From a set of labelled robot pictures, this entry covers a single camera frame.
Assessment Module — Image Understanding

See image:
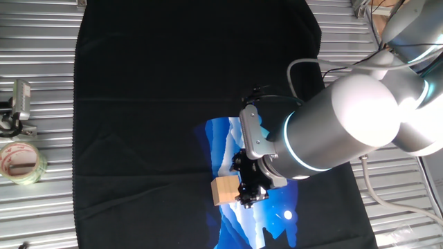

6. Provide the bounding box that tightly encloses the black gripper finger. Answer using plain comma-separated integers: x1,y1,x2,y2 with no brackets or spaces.
235,182,270,210

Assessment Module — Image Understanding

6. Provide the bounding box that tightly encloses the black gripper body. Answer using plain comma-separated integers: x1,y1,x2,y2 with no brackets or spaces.
230,148,278,194

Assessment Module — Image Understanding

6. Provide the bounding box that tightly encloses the small wooden block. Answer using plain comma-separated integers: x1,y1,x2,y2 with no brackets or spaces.
210,174,242,207

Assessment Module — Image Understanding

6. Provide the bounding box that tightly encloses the black cloth with blue print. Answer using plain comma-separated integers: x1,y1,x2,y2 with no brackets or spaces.
71,0,379,249

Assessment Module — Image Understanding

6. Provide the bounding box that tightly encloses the clear plastic bag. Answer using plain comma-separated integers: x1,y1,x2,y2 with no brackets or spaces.
377,223,423,246

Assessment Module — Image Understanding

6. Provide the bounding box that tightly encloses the clear tape roll red print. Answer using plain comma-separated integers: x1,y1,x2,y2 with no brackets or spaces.
0,140,48,186

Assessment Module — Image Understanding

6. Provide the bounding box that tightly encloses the grey camera mount plate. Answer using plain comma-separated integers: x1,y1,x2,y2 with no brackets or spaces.
238,104,277,160

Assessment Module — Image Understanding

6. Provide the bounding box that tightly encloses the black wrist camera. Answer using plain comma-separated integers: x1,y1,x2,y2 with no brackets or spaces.
241,85,271,107

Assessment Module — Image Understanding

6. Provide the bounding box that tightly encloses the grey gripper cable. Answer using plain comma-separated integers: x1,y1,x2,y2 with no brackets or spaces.
286,48,443,100

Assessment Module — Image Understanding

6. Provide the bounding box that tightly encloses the grey base cable with connector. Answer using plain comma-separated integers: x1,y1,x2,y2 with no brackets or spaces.
359,154,443,226

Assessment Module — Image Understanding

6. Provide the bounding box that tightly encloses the long black cable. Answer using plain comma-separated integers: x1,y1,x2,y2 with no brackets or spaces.
321,0,443,80

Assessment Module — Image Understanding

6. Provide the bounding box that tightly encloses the camera stand with clamp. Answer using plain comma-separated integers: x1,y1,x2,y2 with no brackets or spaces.
0,100,38,138

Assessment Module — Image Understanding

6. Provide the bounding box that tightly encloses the silver depth camera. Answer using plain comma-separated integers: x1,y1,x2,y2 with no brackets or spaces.
12,79,32,121

